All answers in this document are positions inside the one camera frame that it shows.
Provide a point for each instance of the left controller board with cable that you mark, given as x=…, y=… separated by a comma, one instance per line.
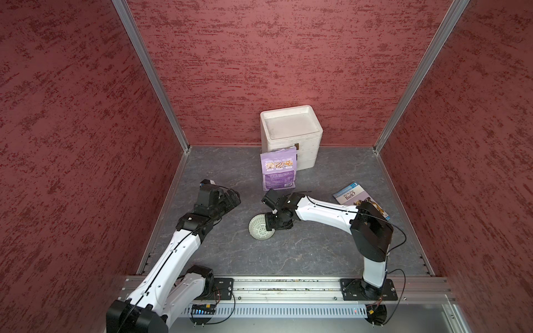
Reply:
x=202, y=314

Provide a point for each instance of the corner aluminium post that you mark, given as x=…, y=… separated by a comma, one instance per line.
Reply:
x=128, y=22
x=448, y=23

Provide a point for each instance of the purple oats bag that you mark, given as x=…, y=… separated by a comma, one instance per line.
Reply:
x=279, y=169

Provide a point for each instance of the left corner aluminium post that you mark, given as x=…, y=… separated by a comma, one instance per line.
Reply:
x=128, y=22

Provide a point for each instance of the white patterned breakfast bowl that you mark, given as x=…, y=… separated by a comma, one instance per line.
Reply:
x=257, y=228

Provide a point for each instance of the dog picture book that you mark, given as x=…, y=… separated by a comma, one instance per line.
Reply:
x=354, y=194

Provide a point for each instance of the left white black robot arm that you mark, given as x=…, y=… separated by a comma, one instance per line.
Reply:
x=166, y=292

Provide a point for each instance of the controller board with cable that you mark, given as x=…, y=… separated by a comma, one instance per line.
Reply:
x=377, y=314
x=202, y=314

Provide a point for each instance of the right controller board with cable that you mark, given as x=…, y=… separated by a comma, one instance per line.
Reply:
x=377, y=314

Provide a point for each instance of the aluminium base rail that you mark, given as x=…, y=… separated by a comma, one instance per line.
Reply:
x=420, y=290

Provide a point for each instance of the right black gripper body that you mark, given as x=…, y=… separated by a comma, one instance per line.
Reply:
x=277, y=220

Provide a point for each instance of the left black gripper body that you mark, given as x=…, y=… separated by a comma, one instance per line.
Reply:
x=225, y=204

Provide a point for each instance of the right corner aluminium post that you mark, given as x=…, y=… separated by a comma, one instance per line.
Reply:
x=448, y=23

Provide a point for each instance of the white three-drawer foam cabinet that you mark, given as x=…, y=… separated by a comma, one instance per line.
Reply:
x=292, y=127

